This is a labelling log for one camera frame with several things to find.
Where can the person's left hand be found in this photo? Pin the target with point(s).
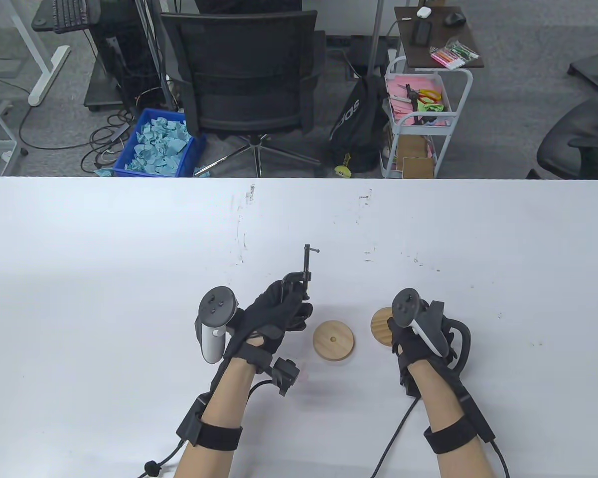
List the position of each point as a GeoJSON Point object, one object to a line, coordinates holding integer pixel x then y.
{"type": "Point", "coordinates": [259, 318]}

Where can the person's right hand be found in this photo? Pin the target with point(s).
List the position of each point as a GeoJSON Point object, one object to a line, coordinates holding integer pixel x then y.
{"type": "Point", "coordinates": [413, 348]}

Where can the person's left fingers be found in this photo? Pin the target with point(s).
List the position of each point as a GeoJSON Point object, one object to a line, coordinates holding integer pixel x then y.
{"type": "Point", "coordinates": [291, 311]}

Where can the person's right fingers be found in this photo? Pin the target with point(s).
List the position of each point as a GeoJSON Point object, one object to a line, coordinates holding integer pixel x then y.
{"type": "Point", "coordinates": [394, 332]}

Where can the black metal C-clamp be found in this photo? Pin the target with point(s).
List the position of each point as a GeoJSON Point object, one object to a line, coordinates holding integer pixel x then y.
{"type": "Point", "coordinates": [306, 271]}

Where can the person's right forearm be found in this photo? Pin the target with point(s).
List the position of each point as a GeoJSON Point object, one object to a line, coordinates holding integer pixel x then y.
{"type": "Point", "coordinates": [443, 403]}

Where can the person's left forearm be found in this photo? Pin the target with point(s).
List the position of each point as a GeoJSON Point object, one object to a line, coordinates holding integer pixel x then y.
{"type": "Point", "coordinates": [219, 403]}

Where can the right glove-mounted controller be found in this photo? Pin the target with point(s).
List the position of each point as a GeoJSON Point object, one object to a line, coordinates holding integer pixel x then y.
{"type": "Point", "coordinates": [418, 318]}

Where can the glove-mounted controller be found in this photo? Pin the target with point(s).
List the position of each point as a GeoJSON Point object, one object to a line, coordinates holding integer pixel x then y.
{"type": "Point", "coordinates": [418, 318]}
{"type": "Point", "coordinates": [213, 318]}

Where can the round wooden disc with hole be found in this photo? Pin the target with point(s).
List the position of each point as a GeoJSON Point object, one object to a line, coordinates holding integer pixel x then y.
{"type": "Point", "coordinates": [334, 341]}

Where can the left glove-mounted controller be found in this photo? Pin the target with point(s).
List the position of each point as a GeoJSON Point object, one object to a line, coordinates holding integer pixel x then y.
{"type": "Point", "coordinates": [213, 318]}

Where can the yellow toy charm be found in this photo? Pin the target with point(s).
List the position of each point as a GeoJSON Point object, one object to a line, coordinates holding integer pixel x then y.
{"type": "Point", "coordinates": [344, 169]}

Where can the cardboard pieces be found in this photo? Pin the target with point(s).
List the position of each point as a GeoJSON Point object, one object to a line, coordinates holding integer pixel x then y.
{"type": "Point", "coordinates": [413, 154]}

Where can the black backpack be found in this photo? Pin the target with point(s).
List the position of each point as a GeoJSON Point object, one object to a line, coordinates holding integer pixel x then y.
{"type": "Point", "coordinates": [356, 124]}

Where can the pile of blue paper scraps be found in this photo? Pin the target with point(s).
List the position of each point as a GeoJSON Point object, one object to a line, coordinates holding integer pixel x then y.
{"type": "Point", "coordinates": [159, 144]}

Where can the blue plastic bin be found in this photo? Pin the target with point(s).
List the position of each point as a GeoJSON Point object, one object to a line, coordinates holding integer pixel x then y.
{"type": "Point", "coordinates": [124, 159]}

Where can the stack of pink paper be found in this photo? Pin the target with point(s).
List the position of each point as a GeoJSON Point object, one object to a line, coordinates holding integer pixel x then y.
{"type": "Point", "coordinates": [398, 107]}

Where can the green crumpled paper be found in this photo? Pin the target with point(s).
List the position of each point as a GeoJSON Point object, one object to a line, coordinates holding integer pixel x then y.
{"type": "Point", "coordinates": [428, 106]}

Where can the white rolling cart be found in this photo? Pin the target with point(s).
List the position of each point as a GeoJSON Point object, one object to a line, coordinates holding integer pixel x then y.
{"type": "Point", "coordinates": [461, 89]}

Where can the black mesh office chair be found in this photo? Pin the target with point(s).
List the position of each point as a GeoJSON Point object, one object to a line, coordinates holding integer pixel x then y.
{"type": "Point", "coordinates": [239, 64]}

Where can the dark office chair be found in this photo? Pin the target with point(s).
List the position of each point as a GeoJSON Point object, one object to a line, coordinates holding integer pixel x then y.
{"type": "Point", "coordinates": [573, 134]}

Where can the black power strip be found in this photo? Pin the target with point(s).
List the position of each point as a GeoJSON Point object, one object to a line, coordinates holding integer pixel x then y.
{"type": "Point", "coordinates": [339, 41]}

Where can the small brown table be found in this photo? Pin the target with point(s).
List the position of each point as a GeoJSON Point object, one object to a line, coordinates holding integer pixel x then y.
{"type": "Point", "coordinates": [408, 55]}

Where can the packet of coloured markers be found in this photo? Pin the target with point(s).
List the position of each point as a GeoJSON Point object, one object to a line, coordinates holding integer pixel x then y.
{"type": "Point", "coordinates": [453, 54]}

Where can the black computer tower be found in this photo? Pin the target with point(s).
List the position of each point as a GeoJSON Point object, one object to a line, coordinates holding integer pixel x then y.
{"type": "Point", "coordinates": [119, 64]}

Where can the black rectangular device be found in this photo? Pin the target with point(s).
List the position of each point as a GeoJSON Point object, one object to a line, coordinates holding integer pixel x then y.
{"type": "Point", "coordinates": [421, 33]}

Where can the black computer mouse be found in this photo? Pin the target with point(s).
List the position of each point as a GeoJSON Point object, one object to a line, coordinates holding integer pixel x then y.
{"type": "Point", "coordinates": [454, 19]}

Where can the white earbuds case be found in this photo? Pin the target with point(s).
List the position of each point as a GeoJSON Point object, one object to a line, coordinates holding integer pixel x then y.
{"type": "Point", "coordinates": [423, 12]}

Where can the white desk leg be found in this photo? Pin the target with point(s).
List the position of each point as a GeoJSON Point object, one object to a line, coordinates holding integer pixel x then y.
{"type": "Point", "coordinates": [47, 69]}

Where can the black keyboard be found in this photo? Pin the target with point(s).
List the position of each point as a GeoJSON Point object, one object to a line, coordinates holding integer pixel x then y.
{"type": "Point", "coordinates": [72, 14]}

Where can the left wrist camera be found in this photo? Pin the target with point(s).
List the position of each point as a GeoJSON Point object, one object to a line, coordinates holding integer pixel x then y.
{"type": "Point", "coordinates": [285, 374]}

